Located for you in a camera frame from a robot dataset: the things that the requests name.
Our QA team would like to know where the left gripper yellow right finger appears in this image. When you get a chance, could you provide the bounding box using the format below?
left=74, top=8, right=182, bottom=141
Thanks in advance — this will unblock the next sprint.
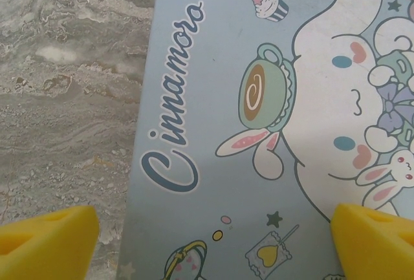
left=329, top=202, right=414, bottom=280

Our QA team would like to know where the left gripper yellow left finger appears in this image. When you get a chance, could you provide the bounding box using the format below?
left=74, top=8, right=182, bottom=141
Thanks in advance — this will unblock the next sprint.
left=0, top=205, right=100, bottom=280

